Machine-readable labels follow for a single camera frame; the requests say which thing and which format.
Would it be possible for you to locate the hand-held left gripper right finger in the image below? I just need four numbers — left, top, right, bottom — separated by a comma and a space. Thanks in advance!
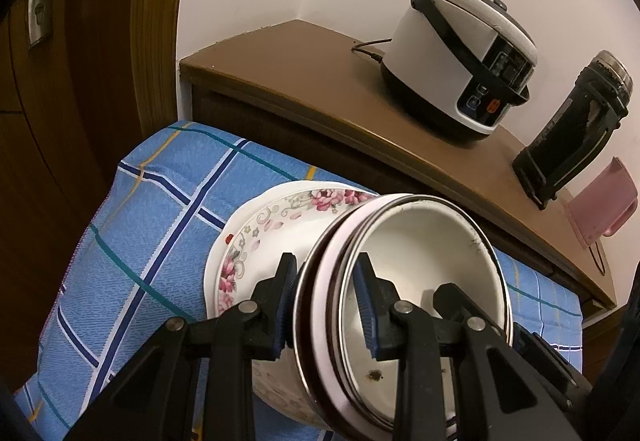
352, 253, 583, 441

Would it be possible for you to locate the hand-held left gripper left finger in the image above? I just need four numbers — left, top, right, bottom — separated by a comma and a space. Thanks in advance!
65, 252, 298, 441

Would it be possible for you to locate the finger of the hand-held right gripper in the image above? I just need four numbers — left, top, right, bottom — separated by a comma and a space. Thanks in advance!
432, 282, 511, 347
511, 321, 596, 414

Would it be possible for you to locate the red and pink plastic bowl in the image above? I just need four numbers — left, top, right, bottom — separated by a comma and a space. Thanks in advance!
307, 195, 513, 441

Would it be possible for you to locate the white enamel bowl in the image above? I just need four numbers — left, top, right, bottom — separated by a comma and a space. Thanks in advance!
332, 195, 511, 433

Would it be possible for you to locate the stainless steel bowl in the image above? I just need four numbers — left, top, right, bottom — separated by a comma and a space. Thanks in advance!
292, 194, 516, 441

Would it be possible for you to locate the pink floral rim plate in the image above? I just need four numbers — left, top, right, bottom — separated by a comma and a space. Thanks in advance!
215, 188, 381, 429

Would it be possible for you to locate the white red rose plate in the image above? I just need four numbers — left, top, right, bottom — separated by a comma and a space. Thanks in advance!
204, 181, 351, 322

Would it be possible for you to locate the pink electric kettle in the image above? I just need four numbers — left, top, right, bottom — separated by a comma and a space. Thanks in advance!
565, 157, 640, 249

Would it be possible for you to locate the blue plaid cloth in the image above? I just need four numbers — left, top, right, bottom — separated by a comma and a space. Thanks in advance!
12, 120, 585, 441

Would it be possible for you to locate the black thermos flask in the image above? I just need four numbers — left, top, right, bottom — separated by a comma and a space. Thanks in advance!
512, 50, 634, 211

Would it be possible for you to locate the brown wooden cabinet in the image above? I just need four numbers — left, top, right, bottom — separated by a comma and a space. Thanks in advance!
179, 20, 621, 372

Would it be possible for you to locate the white and black rice cooker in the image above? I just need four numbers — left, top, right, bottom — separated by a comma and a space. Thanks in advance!
380, 0, 539, 143

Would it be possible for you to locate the brown wooden door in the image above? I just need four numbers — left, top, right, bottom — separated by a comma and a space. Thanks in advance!
0, 0, 151, 392

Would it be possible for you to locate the black kettle cable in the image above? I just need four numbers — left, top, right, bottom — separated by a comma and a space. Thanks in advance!
590, 241, 608, 277

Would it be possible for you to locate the black rice cooker cable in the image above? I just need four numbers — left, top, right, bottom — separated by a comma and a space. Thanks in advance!
351, 38, 393, 64

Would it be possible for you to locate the brown wooden door frame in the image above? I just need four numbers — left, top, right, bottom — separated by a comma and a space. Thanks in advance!
131, 0, 198, 137

